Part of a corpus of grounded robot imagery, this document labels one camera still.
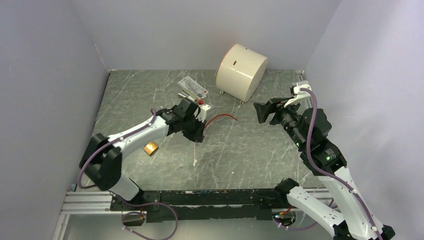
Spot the brass padlock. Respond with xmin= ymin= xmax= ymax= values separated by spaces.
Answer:
xmin=143 ymin=141 xmax=159 ymax=157

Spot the cream cylindrical container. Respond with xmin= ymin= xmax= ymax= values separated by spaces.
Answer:
xmin=216 ymin=44 xmax=269 ymax=102

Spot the aluminium frame rail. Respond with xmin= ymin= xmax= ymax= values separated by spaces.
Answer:
xmin=52 ymin=191 xmax=113 ymax=240

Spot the black table edge rail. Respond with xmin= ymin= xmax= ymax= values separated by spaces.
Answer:
xmin=109 ymin=188 xmax=290 ymax=223

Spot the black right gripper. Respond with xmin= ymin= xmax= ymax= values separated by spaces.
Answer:
xmin=253 ymin=95 xmax=306 ymax=149

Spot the red cable lock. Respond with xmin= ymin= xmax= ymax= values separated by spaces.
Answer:
xmin=202 ymin=113 xmax=239 ymax=131

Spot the clear plastic bag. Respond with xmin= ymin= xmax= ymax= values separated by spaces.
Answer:
xmin=177 ymin=76 xmax=209 ymax=102

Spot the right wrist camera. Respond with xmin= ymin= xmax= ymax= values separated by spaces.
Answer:
xmin=284 ymin=80 xmax=312 ymax=108

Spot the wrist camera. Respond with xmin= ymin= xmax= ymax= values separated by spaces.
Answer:
xmin=194 ymin=99 xmax=212 ymax=122
xmin=284 ymin=80 xmax=312 ymax=108

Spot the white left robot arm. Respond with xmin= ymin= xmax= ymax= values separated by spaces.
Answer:
xmin=77 ymin=97 xmax=211 ymax=210

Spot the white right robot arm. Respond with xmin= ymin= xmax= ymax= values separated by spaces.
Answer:
xmin=253 ymin=97 xmax=396 ymax=240

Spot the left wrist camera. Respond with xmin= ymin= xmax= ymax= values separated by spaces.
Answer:
xmin=194 ymin=99 xmax=212 ymax=122

